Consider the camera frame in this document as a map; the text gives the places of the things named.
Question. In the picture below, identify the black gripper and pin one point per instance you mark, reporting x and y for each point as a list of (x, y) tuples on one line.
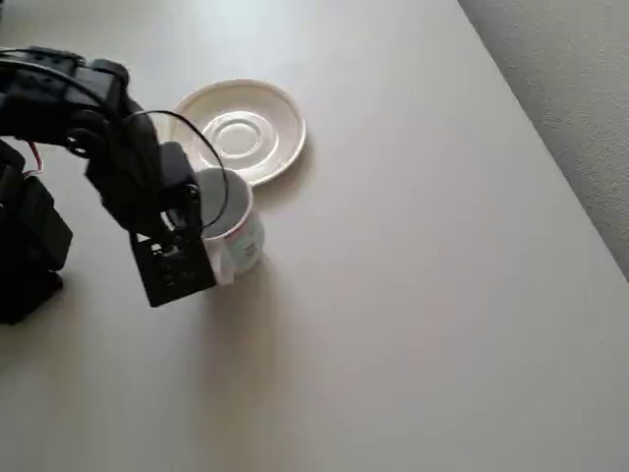
[(164, 223)]

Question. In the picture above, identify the white ceramic mug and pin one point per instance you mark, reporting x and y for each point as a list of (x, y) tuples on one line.
[(243, 223)]

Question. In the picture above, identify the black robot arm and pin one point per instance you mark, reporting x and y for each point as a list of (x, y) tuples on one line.
[(34, 162)]

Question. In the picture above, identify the white ceramic saucer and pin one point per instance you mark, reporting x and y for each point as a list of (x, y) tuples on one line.
[(245, 130)]

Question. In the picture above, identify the black perforated camera mount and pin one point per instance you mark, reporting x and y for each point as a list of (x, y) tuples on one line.
[(174, 268)]

